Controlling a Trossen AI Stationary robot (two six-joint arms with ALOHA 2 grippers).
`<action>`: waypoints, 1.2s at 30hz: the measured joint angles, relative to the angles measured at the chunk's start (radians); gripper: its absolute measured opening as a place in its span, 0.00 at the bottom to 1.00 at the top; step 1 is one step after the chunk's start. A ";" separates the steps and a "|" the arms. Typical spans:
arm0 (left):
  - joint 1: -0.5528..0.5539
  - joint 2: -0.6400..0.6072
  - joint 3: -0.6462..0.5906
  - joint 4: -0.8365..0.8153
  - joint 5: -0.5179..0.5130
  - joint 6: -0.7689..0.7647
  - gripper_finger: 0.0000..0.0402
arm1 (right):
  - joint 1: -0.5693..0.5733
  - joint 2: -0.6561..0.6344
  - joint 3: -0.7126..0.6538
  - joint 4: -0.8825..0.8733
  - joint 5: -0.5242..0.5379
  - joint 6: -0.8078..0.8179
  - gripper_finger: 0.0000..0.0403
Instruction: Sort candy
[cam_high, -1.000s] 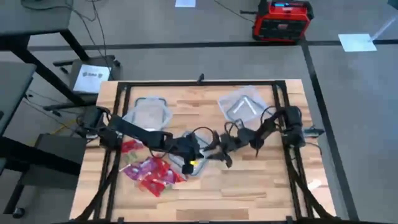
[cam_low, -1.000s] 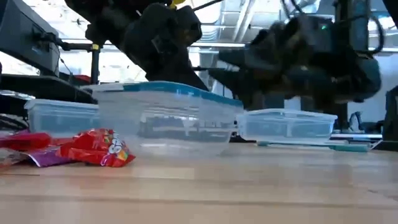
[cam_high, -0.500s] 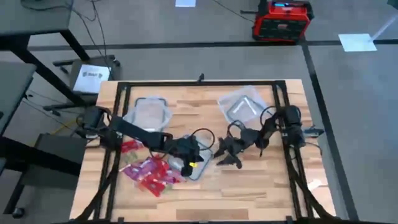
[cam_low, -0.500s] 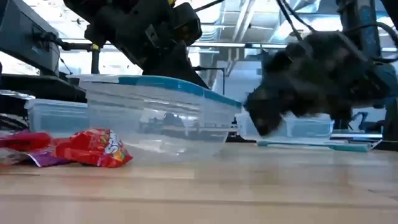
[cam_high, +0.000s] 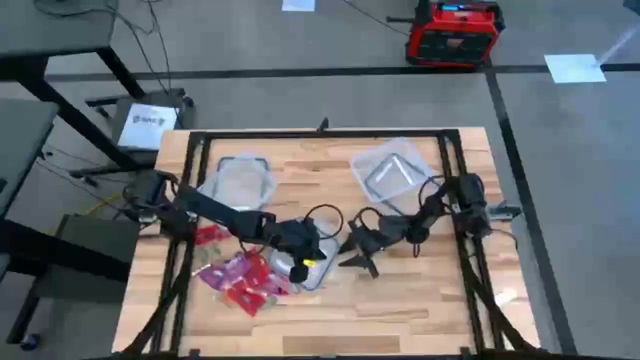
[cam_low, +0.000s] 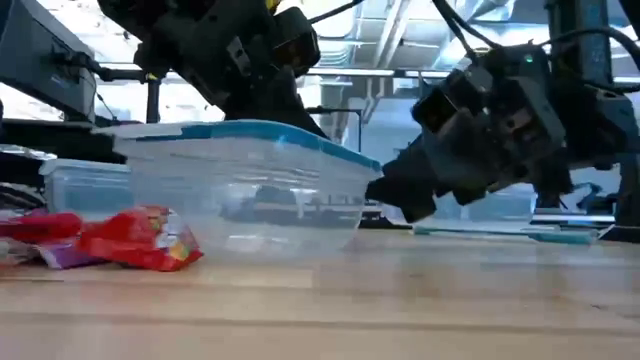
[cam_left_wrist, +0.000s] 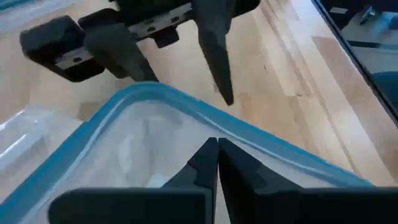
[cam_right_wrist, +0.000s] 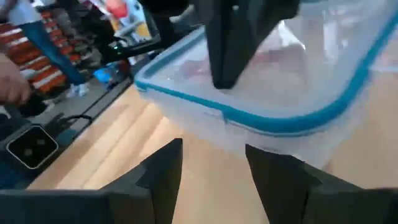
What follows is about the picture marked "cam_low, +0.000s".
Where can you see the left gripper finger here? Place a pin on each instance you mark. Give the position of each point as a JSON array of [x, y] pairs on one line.
[[285, 110]]

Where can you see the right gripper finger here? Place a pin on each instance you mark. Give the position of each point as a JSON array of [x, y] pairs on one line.
[[470, 195], [410, 185]]

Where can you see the clear container with blue rim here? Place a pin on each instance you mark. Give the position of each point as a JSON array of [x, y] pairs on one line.
[[260, 131]]

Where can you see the clear lid with teal rim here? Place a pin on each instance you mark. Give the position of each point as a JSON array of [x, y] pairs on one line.
[[560, 236]]

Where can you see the red Skittles pack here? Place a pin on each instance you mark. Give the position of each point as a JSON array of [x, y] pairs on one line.
[[140, 245]]

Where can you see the red candy pack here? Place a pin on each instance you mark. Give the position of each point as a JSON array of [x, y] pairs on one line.
[[40, 226]]

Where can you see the purple candy pack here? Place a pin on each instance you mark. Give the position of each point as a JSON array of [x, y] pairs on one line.
[[65, 256]]

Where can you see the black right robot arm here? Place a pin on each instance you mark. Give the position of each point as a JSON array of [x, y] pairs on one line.
[[600, 120]]

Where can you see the yellow tag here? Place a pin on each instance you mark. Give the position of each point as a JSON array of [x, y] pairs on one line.
[[272, 4]]

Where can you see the black desk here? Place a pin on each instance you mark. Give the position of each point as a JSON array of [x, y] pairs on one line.
[[60, 142]]

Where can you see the computer monitor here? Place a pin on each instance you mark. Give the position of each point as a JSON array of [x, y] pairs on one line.
[[40, 60]]

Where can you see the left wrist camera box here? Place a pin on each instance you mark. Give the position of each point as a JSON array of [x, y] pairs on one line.
[[297, 42]]

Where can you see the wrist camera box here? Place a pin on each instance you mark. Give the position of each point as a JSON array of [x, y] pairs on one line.
[[297, 42], [440, 107]]

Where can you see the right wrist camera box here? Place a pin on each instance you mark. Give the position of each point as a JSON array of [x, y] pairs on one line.
[[440, 107]]

